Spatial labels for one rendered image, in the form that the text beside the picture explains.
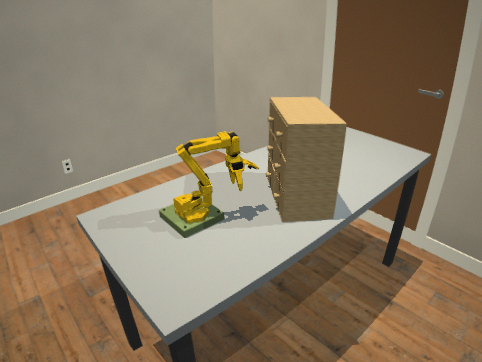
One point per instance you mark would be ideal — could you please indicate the wooden chest of drawers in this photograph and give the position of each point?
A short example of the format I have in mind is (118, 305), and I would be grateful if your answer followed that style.
(315, 145)

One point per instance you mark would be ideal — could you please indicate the wooden drawer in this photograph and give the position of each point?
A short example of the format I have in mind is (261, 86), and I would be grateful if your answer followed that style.
(272, 147)
(274, 115)
(279, 194)
(282, 137)
(271, 174)
(280, 169)

